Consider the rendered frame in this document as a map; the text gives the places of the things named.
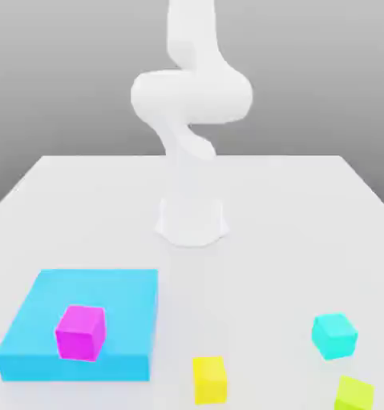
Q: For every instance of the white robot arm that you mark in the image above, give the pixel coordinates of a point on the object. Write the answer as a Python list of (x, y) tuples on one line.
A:
[(191, 96)]

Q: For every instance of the small magenta cube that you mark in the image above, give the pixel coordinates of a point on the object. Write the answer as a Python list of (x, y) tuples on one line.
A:
[(80, 334)]

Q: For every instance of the small yellow cube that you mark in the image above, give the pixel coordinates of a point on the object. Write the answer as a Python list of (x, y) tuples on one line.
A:
[(210, 381)]

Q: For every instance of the small cyan cube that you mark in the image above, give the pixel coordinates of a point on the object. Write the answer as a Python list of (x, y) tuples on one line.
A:
[(335, 336)]

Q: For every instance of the small lime green cube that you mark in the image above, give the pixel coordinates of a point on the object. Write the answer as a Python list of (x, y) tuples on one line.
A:
[(353, 394)]

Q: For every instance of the large blue box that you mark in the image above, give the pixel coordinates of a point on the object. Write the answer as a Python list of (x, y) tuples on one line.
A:
[(114, 304)]

